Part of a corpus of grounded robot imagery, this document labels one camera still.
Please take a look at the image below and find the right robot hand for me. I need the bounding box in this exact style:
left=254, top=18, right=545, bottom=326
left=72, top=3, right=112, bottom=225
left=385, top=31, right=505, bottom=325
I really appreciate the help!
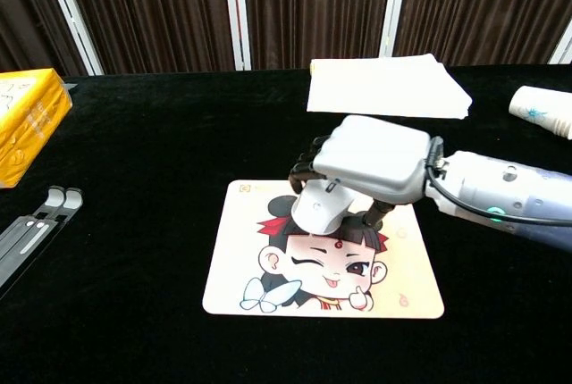
left=289, top=114, right=433, bottom=230

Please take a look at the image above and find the white computer mouse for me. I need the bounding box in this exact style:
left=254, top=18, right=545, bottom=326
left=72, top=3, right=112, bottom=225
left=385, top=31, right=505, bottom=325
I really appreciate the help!
left=290, top=179, right=358, bottom=237

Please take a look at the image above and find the cartoon girl mouse pad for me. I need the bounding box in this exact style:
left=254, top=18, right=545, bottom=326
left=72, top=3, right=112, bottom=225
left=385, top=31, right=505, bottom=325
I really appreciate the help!
left=202, top=179, right=446, bottom=319

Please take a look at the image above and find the white folded cloth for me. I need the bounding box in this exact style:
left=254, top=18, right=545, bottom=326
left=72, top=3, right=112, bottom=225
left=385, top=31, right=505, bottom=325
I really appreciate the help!
left=306, top=53, right=474, bottom=121

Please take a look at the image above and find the dark brown pleated curtain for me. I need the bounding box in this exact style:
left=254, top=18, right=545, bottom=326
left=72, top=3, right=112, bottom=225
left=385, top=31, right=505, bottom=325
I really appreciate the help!
left=0, top=0, right=572, bottom=76

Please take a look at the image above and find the white paper cup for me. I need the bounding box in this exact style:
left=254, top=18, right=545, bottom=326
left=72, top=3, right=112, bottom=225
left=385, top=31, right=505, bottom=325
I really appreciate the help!
left=508, top=85, right=572, bottom=140

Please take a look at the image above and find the black velvet tablecloth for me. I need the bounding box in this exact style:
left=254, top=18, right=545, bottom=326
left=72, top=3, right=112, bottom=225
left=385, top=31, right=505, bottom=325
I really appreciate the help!
left=0, top=63, right=572, bottom=384

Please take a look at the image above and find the yellow packaged box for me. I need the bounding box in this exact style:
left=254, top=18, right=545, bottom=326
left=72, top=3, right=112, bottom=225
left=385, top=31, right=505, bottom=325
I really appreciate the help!
left=0, top=67, right=73, bottom=189

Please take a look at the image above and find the black folding laptop stand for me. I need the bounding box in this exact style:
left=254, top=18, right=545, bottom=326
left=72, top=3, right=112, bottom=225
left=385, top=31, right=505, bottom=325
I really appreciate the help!
left=0, top=185, right=85, bottom=299

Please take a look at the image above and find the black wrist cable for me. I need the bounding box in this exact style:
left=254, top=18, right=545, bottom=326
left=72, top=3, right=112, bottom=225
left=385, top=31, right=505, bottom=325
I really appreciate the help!
left=425, top=136, right=572, bottom=228

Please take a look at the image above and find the white screen frame post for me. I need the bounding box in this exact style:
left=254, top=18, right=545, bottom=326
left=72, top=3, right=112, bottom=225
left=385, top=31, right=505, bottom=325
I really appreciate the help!
left=38, top=0, right=105, bottom=76
left=548, top=21, right=572, bottom=65
left=221, top=0, right=252, bottom=71
left=378, top=0, right=411, bottom=58

